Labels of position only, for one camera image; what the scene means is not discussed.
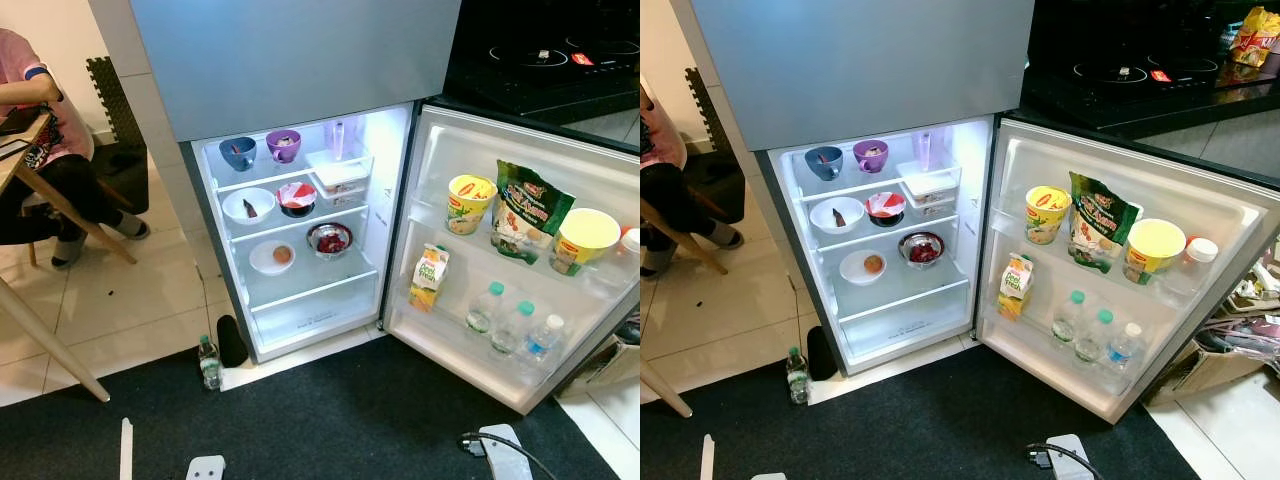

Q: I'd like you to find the glass fridge shelf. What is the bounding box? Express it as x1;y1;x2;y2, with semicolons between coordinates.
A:
825;245;971;321
803;205;963;251
795;160;963;206
205;150;376;196
235;235;381;311
215;195;373;241

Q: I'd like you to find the grey two-door fridge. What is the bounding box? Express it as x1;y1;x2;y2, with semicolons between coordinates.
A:
688;0;1280;426
128;0;640;417

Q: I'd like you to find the large yellow noodle bowl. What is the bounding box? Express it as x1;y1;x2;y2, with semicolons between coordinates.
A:
1122;218;1188;286
548;207;622;278

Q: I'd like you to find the black seat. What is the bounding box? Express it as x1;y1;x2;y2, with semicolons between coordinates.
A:
90;145;151;216
690;150;746;226

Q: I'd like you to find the person in pink shirt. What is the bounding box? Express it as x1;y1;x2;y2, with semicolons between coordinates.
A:
640;75;746;279
0;28;151;269

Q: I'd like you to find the green snack bag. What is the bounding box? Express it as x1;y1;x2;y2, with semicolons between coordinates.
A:
490;160;576;266
1066;171;1143;275

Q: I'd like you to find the brown cardboard box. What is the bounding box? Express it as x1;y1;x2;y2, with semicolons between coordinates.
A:
1150;330;1266;406
565;335;640;396

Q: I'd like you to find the white-capped blue-label bottle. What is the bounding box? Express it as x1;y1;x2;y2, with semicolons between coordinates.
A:
525;314;566;363
1105;321;1144;371

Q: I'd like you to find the black foam mat tile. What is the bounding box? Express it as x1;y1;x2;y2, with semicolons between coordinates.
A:
685;68;731;156
85;57;146;151

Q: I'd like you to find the green-capped water bottle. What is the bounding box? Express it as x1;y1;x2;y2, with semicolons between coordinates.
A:
465;281;506;334
1050;290;1087;344
1074;308;1115;363
490;300;536;356

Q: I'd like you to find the yellow instant noodle cup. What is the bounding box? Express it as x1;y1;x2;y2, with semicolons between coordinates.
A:
1024;185;1073;246
447;174;498;237

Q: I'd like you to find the dark blue cup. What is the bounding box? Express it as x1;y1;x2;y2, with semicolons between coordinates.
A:
219;136;258;173
805;146;844;182

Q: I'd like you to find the black induction cooktop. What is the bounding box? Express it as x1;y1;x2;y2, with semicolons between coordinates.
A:
1020;0;1280;141
443;0;640;126

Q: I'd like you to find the small green-capped bottle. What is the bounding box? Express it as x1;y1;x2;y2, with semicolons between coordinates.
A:
786;346;810;405
198;335;222;391

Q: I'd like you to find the yellow green juice carton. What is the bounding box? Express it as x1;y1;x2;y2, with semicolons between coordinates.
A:
998;252;1035;321
410;243;451;313

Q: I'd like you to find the black rounded floor object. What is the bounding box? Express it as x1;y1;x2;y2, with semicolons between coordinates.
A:
806;326;839;381
216;315;249;369

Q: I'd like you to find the purple cup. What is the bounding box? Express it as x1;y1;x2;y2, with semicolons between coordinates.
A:
266;129;303;165
852;139;890;175

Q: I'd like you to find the black bowl red white wrap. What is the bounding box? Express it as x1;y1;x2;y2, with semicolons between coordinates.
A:
276;181;318;219
865;191;907;228

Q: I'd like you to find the steel bowl red food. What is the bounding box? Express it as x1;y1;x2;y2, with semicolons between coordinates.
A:
306;221;354;261
897;231;946;269

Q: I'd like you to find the black floor mat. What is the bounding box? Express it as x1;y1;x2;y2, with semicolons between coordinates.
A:
0;335;621;480
640;345;1201;480

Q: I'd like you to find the black phone case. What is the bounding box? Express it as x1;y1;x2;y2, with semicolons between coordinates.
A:
0;105;41;136

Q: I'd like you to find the yellow red snack bag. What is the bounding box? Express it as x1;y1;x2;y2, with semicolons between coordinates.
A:
1228;5;1280;69

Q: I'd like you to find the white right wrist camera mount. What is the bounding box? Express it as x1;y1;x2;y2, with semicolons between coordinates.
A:
478;424;531;480
1045;434;1096;480

